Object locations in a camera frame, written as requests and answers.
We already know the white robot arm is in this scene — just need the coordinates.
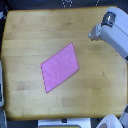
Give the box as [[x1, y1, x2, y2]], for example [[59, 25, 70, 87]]
[[89, 7, 128, 128]]

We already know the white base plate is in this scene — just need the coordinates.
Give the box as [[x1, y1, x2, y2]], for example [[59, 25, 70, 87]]
[[38, 118, 91, 128]]

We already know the grey left side fixture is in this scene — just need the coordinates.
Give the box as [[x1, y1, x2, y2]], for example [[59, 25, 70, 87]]
[[0, 61, 7, 128]]

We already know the pink cloth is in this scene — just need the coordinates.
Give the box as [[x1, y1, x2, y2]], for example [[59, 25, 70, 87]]
[[41, 43, 79, 92]]

